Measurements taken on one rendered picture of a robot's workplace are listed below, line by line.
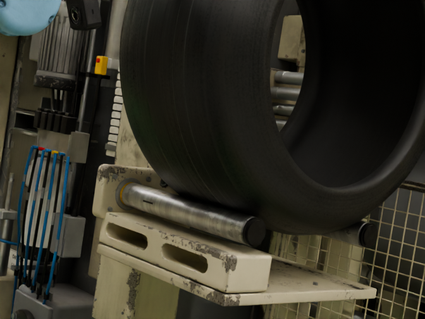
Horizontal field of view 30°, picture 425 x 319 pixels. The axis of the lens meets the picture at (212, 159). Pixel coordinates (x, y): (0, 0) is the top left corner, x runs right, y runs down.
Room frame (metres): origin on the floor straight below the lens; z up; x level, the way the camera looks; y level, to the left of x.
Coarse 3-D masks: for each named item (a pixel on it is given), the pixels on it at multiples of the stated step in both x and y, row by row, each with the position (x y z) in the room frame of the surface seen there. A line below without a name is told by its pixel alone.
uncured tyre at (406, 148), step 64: (128, 0) 1.28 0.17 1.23; (192, 0) 1.15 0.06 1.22; (256, 0) 1.12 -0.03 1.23; (320, 0) 1.60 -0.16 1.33; (384, 0) 1.53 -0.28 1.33; (128, 64) 1.25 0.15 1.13; (192, 64) 1.13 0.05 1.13; (256, 64) 1.13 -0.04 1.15; (320, 64) 1.62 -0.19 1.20; (384, 64) 1.57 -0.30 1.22; (192, 128) 1.16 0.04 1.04; (256, 128) 1.14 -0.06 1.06; (320, 128) 1.62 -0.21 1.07; (384, 128) 1.53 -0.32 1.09; (192, 192) 1.30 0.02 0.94; (256, 192) 1.19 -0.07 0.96; (320, 192) 1.24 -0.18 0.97; (384, 192) 1.35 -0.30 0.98
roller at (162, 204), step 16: (128, 192) 1.43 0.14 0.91; (144, 192) 1.40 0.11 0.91; (160, 192) 1.37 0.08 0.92; (144, 208) 1.39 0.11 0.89; (160, 208) 1.35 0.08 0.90; (176, 208) 1.32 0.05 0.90; (192, 208) 1.29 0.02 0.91; (208, 208) 1.27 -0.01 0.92; (224, 208) 1.26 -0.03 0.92; (192, 224) 1.29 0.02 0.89; (208, 224) 1.25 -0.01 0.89; (224, 224) 1.22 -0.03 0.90; (240, 224) 1.20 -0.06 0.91; (256, 224) 1.20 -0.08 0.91; (240, 240) 1.20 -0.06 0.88; (256, 240) 1.20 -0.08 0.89
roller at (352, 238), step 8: (360, 224) 1.39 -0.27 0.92; (368, 224) 1.38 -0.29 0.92; (336, 232) 1.42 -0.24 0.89; (344, 232) 1.40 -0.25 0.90; (352, 232) 1.39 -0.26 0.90; (360, 232) 1.38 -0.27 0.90; (368, 232) 1.38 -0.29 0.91; (376, 232) 1.39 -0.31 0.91; (344, 240) 1.41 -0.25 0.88; (352, 240) 1.39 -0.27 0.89; (360, 240) 1.37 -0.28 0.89; (368, 240) 1.38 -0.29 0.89
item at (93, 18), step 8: (72, 0) 1.07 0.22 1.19; (80, 0) 1.05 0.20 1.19; (88, 0) 1.05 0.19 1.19; (96, 0) 1.06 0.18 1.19; (72, 8) 1.07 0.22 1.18; (80, 8) 1.06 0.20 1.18; (88, 8) 1.06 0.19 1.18; (96, 8) 1.06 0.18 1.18; (72, 16) 1.07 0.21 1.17; (80, 16) 1.06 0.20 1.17; (88, 16) 1.06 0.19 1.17; (96, 16) 1.07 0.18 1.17; (72, 24) 1.08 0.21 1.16; (80, 24) 1.07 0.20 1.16; (88, 24) 1.06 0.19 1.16; (96, 24) 1.07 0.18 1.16
